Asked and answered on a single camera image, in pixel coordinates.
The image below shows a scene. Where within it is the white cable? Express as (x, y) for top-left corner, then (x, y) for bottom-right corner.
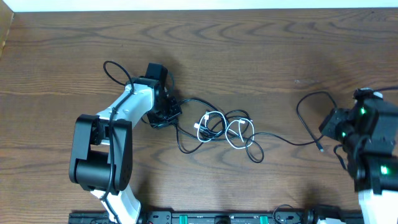
(193, 111), (255, 150)

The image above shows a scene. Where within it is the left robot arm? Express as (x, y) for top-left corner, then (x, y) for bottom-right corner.
(68, 63), (182, 223)

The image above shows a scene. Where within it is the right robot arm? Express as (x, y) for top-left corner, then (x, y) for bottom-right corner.
(319, 88), (397, 223)

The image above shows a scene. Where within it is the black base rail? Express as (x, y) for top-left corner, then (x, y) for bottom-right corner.
(68, 205), (364, 224)

